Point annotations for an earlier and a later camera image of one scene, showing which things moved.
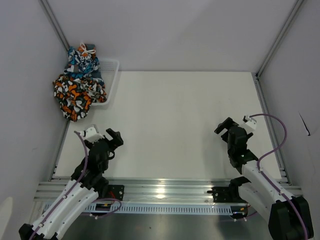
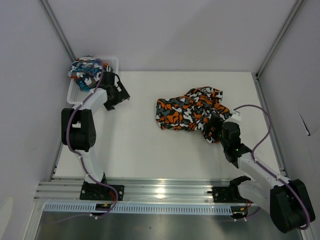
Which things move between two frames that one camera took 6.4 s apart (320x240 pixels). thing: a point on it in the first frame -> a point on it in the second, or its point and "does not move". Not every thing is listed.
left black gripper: (116, 141) -> (110, 105)
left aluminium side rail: (60, 150) does not move
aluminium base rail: (144, 190) does not move
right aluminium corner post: (278, 38) does not move
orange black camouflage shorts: (75, 96) -> (191, 111)
